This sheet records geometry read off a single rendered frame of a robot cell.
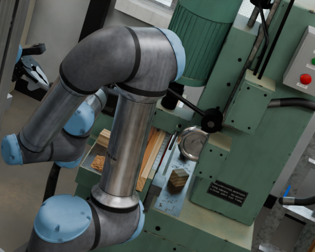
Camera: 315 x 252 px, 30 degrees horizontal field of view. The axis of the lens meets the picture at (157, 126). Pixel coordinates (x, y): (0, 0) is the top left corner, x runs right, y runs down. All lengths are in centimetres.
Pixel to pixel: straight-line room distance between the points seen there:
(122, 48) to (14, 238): 171
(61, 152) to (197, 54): 51
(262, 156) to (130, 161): 60
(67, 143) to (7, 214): 139
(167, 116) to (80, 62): 74
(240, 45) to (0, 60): 83
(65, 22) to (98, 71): 232
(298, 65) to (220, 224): 59
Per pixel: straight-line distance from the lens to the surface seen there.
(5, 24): 103
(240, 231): 191
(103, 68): 116
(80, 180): 174
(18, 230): 279
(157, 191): 185
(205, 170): 174
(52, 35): 354
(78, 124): 144
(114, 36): 117
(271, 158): 180
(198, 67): 174
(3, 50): 106
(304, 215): 273
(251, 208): 191
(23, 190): 300
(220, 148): 170
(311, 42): 159
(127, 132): 128
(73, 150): 150
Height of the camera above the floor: 190
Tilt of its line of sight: 29 degrees down
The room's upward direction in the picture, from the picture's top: 22 degrees clockwise
